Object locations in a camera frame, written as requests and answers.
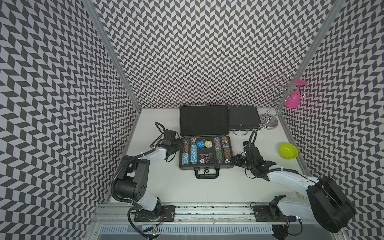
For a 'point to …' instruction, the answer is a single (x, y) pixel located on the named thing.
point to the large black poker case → (205, 144)
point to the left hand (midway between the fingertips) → (182, 145)
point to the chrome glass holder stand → (268, 120)
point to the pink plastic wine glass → (293, 99)
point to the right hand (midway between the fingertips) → (233, 161)
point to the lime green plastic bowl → (288, 151)
